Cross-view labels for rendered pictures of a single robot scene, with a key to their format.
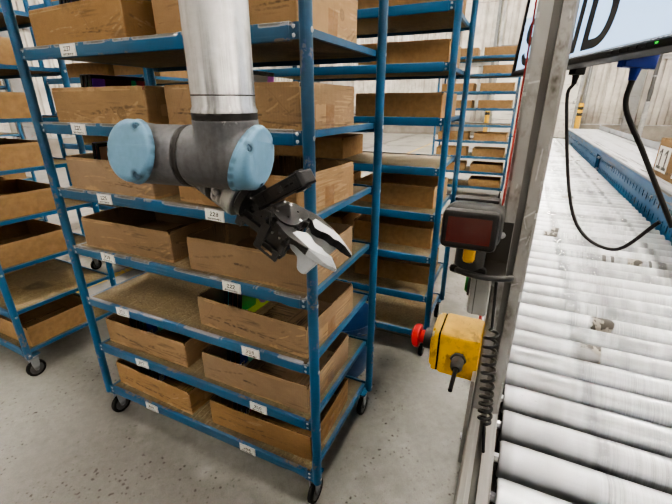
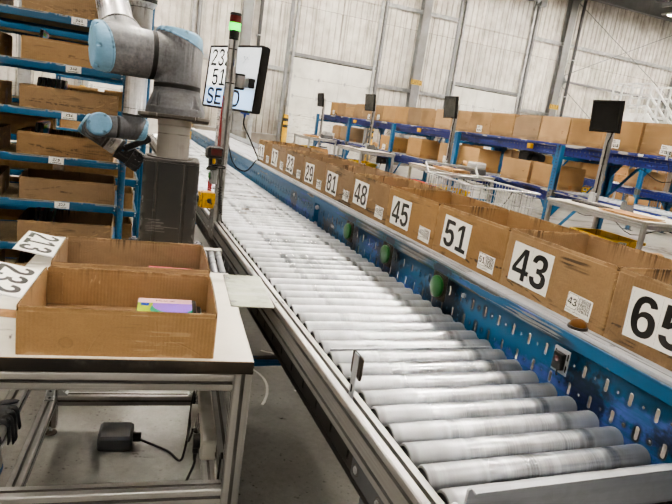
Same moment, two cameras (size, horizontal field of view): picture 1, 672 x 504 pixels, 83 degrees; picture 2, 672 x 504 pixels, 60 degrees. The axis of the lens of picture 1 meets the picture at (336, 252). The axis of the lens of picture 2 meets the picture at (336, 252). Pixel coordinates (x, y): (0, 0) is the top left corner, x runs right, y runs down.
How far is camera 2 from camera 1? 2.19 m
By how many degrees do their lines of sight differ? 46
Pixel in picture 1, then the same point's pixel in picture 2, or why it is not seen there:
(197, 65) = (135, 100)
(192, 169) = (126, 131)
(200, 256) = (30, 189)
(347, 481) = not seen: hidden behind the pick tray
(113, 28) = not seen: outside the picture
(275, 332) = (87, 233)
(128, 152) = (101, 124)
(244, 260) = (69, 189)
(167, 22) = (32, 52)
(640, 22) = (244, 105)
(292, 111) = (112, 109)
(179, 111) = (30, 99)
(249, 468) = not seen: hidden behind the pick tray
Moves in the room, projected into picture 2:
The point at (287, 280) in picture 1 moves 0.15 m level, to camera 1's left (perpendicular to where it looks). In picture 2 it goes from (100, 198) to (67, 198)
